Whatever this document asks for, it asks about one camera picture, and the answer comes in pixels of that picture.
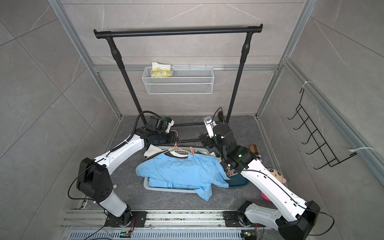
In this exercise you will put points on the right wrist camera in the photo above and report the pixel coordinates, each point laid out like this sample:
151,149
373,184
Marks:
209,124

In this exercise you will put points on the pink plush doll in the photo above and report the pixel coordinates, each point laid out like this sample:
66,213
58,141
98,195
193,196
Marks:
278,175

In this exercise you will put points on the clothespins in tray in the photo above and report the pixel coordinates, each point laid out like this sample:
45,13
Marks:
230,172

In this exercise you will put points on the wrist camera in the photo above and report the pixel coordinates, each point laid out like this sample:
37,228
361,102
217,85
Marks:
209,124
169,123

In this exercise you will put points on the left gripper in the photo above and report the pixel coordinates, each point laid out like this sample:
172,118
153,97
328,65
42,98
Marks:
171,140

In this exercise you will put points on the white garment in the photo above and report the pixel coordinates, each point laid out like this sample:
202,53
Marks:
152,150

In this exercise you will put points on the white laundry basket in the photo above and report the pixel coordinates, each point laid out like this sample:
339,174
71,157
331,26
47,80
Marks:
178,154

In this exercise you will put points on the teal clothespin tray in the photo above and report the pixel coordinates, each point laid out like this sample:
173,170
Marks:
237,181

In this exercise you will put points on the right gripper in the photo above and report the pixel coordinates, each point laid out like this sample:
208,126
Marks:
206,140

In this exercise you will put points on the black clothes rack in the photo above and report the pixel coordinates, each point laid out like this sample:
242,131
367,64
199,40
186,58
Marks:
109,37

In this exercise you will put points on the pink wire hanger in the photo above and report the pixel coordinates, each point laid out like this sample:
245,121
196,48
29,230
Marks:
189,150

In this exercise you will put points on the black wall hook rack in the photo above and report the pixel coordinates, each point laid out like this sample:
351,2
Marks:
315,136

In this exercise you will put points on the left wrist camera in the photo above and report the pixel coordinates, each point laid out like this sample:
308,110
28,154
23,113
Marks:
169,123

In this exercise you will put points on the light blue t-shirt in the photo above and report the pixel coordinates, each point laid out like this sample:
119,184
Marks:
196,172

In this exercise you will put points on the yellow tissue pack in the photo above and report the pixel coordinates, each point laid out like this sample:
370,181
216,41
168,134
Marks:
161,70

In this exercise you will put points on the plaid case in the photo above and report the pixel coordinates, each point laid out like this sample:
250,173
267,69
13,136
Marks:
255,150

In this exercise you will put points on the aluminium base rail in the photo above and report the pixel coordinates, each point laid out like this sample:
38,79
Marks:
166,225

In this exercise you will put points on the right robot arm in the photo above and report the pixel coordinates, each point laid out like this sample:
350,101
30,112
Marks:
294,218

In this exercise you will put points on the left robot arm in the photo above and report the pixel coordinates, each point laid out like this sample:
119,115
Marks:
94,177

